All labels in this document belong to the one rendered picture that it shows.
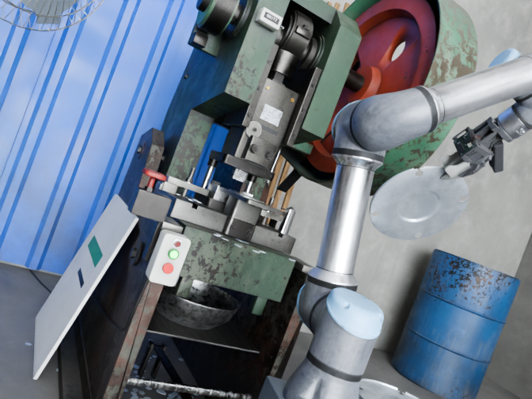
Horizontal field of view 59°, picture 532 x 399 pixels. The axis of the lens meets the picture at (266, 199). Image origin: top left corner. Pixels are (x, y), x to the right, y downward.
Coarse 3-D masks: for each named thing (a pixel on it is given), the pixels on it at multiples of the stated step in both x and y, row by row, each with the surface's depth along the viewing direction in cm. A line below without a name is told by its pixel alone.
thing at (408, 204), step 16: (400, 176) 131; (432, 176) 131; (384, 192) 135; (400, 192) 135; (416, 192) 136; (432, 192) 136; (448, 192) 135; (464, 192) 136; (384, 208) 139; (400, 208) 140; (416, 208) 140; (432, 208) 140; (448, 208) 140; (464, 208) 140; (384, 224) 143; (400, 224) 143; (416, 224) 144; (432, 224) 144; (448, 224) 144
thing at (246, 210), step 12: (228, 192) 148; (228, 204) 150; (240, 204) 147; (252, 204) 135; (264, 204) 142; (228, 216) 147; (240, 216) 147; (252, 216) 149; (228, 228) 146; (240, 228) 148; (252, 228) 150
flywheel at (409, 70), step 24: (384, 0) 182; (408, 0) 168; (360, 24) 191; (384, 24) 183; (408, 24) 169; (432, 24) 152; (360, 48) 192; (384, 48) 177; (408, 48) 165; (432, 48) 148; (360, 72) 180; (384, 72) 173; (408, 72) 160; (360, 96) 175; (312, 144) 194
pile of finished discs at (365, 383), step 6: (366, 378) 143; (360, 384) 137; (366, 384) 139; (372, 384) 142; (378, 384) 144; (384, 384) 145; (360, 390) 132; (366, 390) 134; (372, 390) 136; (378, 390) 138; (384, 390) 140; (390, 390) 142; (396, 390) 144; (360, 396) 126; (366, 396) 129; (372, 396) 131; (378, 396) 133; (384, 396) 133; (390, 396) 135; (396, 396) 139; (402, 396) 141; (408, 396) 143; (414, 396) 143
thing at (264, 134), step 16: (272, 80) 159; (272, 96) 155; (288, 96) 158; (256, 112) 154; (272, 112) 156; (288, 112) 159; (240, 128) 156; (256, 128) 154; (272, 128) 157; (224, 144) 164; (240, 144) 153; (256, 144) 153; (272, 144) 155; (256, 160) 153; (272, 160) 159
